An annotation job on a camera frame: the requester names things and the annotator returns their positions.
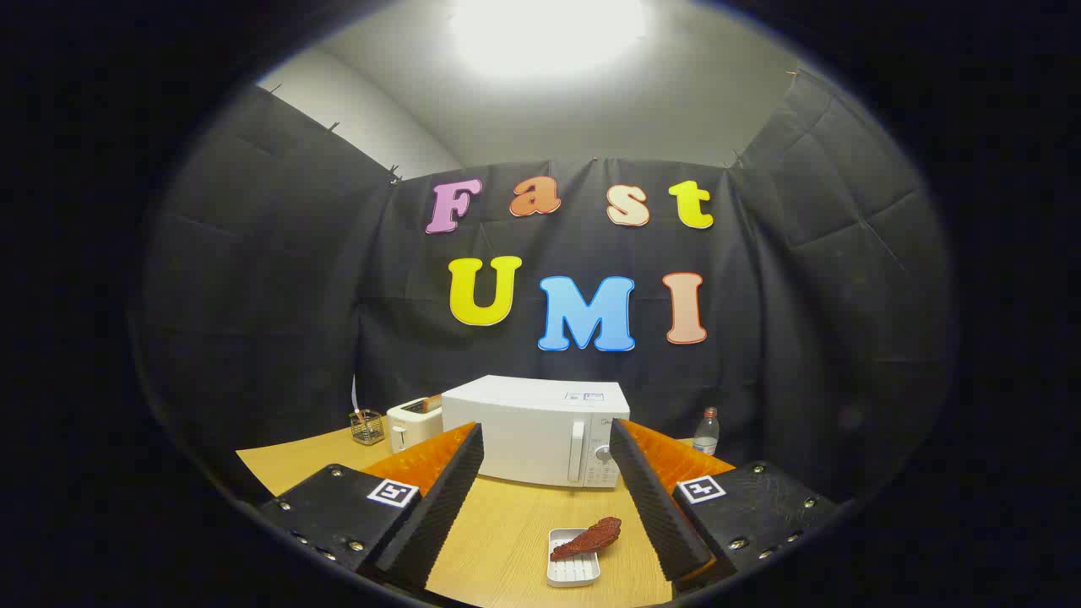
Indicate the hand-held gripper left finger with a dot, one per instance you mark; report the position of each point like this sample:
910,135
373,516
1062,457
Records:
439,507

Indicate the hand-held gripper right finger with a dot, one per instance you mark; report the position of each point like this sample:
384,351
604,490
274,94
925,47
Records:
659,507

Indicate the red-brown meat piece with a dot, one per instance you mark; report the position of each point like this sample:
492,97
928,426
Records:
591,537

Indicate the white toaster oven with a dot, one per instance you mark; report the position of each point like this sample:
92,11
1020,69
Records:
515,431

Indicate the white pop-up toaster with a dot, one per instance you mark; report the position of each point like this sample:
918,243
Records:
410,426

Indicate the clear plastic water bottle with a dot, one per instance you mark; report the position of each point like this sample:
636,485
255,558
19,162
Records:
705,435

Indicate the bread slice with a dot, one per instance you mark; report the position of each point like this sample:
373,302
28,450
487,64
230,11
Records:
432,403

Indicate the white rectangular tray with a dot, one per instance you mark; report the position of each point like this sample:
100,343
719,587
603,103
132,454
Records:
573,572

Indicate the black backdrop cloth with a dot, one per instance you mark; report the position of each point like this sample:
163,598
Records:
279,295

